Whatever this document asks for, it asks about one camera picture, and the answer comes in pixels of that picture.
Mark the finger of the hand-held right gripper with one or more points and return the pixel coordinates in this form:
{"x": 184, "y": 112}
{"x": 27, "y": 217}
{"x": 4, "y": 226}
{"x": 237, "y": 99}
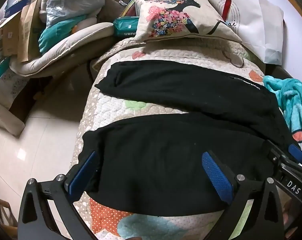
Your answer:
{"x": 296, "y": 153}
{"x": 273, "y": 152}

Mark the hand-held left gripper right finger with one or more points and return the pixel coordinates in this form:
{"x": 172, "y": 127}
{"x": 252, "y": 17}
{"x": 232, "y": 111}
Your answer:
{"x": 215, "y": 175}

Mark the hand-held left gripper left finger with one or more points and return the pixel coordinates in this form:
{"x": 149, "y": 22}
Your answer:
{"x": 83, "y": 172}

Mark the black pants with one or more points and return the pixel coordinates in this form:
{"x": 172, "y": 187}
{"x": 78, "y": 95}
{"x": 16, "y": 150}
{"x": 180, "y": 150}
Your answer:
{"x": 165, "y": 160}

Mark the person's right hand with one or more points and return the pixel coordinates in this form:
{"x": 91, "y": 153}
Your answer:
{"x": 287, "y": 215}

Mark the teal fleece blanket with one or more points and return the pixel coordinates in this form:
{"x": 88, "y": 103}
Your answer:
{"x": 293, "y": 97}

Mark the quilted heart print blanket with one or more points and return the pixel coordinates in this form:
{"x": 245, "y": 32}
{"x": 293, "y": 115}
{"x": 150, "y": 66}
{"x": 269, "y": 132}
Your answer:
{"x": 121, "y": 115}

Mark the white patterned cloth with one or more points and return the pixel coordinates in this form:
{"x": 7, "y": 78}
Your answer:
{"x": 8, "y": 85}

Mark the beige padded mat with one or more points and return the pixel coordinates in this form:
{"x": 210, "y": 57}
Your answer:
{"x": 66, "y": 47}

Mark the white paper bag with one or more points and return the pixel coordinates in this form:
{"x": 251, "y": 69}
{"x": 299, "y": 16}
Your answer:
{"x": 255, "y": 22}

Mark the teal cloth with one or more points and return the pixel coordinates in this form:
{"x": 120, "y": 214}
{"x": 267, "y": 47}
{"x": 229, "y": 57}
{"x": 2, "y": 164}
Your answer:
{"x": 53, "y": 32}

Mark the teal tissue pack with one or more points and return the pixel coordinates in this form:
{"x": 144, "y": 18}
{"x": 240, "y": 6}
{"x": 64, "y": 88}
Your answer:
{"x": 126, "y": 26}

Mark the brown cardboard box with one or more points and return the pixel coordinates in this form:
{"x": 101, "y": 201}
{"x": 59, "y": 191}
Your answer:
{"x": 28, "y": 30}

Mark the floral print cushion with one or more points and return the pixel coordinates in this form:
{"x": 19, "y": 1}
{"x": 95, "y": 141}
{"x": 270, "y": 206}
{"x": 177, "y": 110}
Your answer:
{"x": 146, "y": 17}

